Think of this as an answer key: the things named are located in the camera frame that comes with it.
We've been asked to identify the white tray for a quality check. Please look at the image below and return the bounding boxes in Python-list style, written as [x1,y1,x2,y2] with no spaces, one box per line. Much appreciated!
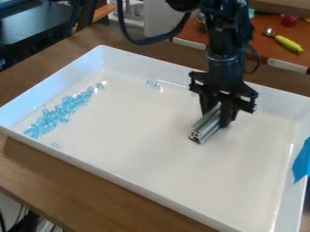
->
[0,44,310,232]

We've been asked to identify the blue tape strip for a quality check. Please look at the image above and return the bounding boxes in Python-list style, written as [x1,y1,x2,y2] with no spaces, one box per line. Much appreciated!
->
[290,135,310,185]

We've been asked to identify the silver metal bar tool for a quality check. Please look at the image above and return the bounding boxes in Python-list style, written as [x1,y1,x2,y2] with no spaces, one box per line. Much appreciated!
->
[188,104,225,145]

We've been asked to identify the yellow handled scoop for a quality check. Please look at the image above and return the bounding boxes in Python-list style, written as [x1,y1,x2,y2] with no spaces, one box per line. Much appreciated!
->
[261,27,305,53]

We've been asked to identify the red toy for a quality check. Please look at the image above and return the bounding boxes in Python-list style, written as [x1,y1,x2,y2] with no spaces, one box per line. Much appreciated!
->
[279,14,301,28]

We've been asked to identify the pile of blue bits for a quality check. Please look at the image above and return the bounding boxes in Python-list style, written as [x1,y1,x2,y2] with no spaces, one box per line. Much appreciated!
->
[145,79,163,89]
[22,82,107,140]

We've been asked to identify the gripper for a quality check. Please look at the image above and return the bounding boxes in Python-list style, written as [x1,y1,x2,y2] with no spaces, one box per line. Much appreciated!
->
[188,53,261,129]

